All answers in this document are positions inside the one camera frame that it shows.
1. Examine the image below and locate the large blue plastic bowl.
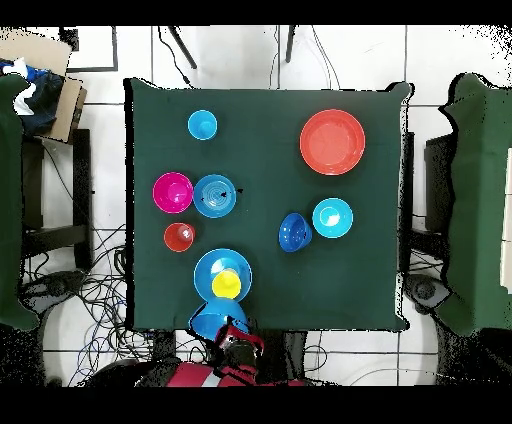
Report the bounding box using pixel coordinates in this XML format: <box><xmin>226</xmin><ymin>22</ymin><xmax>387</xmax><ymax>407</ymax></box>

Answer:
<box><xmin>193</xmin><ymin>247</ymin><xmax>254</xmax><ymax>306</ymax></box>
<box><xmin>188</xmin><ymin>297</ymin><xmax>250</xmax><ymax>342</ymax></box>

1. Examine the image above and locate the black cable tangle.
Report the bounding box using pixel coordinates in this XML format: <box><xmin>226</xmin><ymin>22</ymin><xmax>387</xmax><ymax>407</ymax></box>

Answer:
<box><xmin>23</xmin><ymin>223</ymin><xmax>209</xmax><ymax>387</ymax></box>

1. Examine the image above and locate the light blue plastic cup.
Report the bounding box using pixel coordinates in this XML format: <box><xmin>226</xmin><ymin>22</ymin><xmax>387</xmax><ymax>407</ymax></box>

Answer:
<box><xmin>186</xmin><ymin>109</ymin><xmax>219</xmax><ymax>142</ymax></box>

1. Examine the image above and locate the black stool frame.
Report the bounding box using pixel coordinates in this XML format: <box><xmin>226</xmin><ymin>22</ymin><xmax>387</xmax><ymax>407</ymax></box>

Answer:
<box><xmin>21</xmin><ymin>127</ymin><xmax>93</xmax><ymax>273</ymax></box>

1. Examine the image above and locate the large orange plastic bowl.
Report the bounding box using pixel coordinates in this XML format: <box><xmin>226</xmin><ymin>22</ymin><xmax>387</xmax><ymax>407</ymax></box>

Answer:
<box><xmin>299</xmin><ymin>108</ymin><xmax>367</xmax><ymax>177</ymax></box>

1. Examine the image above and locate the green cloth side table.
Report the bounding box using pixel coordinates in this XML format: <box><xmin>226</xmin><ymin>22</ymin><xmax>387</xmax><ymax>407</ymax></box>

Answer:
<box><xmin>439</xmin><ymin>73</ymin><xmax>512</xmax><ymax>337</ymax></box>
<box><xmin>0</xmin><ymin>73</ymin><xmax>41</xmax><ymax>331</ymax></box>

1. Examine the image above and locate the black floor frame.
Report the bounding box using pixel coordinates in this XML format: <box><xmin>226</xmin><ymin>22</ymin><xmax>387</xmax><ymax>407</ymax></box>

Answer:
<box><xmin>59</xmin><ymin>25</ymin><xmax>119</xmax><ymax>74</ymax></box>

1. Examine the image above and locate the black floor power box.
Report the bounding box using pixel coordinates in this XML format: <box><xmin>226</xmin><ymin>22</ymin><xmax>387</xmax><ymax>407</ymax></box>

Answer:
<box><xmin>153</xmin><ymin>331</ymin><xmax>178</xmax><ymax>361</ymax></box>

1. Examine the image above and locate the black equipment base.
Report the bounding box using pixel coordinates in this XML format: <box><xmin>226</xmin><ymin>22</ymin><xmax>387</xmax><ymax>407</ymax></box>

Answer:
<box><xmin>403</xmin><ymin>273</ymin><xmax>451</xmax><ymax>315</ymax></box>
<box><xmin>19</xmin><ymin>269</ymin><xmax>87</xmax><ymax>309</ymax></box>

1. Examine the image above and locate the pink plastic bowl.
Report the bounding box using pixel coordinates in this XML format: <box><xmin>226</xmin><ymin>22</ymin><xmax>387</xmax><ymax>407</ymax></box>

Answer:
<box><xmin>152</xmin><ymin>171</ymin><xmax>195</xmax><ymax>215</ymax></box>

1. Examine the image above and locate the yellow plastic cup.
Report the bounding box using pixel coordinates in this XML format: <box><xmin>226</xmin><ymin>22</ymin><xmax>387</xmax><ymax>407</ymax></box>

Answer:
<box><xmin>211</xmin><ymin>269</ymin><xmax>243</xmax><ymax>300</ymax></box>

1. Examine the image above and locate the blue flat-bottomed ringed bowl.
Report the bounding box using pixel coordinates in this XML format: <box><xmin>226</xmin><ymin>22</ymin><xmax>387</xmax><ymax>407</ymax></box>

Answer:
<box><xmin>192</xmin><ymin>173</ymin><xmax>238</xmax><ymax>220</ymax></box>

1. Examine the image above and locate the dark green tablecloth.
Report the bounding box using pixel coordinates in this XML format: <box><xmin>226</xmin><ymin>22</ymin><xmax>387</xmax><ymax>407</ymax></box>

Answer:
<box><xmin>124</xmin><ymin>77</ymin><xmax>413</xmax><ymax>335</ymax></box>

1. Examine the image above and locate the blue and white cloth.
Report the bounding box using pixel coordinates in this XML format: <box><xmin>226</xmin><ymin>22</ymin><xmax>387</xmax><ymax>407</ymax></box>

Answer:
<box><xmin>0</xmin><ymin>57</ymin><xmax>65</xmax><ymax>137</ymax></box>

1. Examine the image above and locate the brown cardboard box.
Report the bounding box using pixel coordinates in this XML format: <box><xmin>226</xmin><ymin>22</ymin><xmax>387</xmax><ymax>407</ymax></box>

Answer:
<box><xmin>0</xmin><ymin>29</ymin><xmax>88</xmax><ymax>143</ymax></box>

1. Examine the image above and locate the orange plastic cup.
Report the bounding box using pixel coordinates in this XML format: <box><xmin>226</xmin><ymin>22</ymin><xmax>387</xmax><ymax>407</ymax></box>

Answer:
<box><xmin>163</xmin><ymin>222</ymin><xmax>197</xmax><ymax>254</ymax></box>

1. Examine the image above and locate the black tripod leg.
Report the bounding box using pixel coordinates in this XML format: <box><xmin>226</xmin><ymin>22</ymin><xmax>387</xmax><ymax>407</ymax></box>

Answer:
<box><xmin>167</xmin><ymin>25</ymin><xmax>198</xmax><ymax>70</ymax></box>
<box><xmin>284</xmin><ymin>25</ymin><xmax>296</xmax><ymax>64</ymax></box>

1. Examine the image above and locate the dark blue plastic bowl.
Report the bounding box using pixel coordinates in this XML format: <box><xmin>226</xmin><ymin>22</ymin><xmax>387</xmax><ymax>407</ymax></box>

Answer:
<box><xmin>278</xmin><ymin>212</ymin><xmax>314</xmax><ymax>254</ymax></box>

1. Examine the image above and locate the small cyan plastic bowl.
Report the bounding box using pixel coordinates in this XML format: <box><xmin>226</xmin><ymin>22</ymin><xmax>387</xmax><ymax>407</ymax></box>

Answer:
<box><xmin>311</xmin><ymin>197</ymin><xmax>355</xmax><ymax>240</ymax></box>

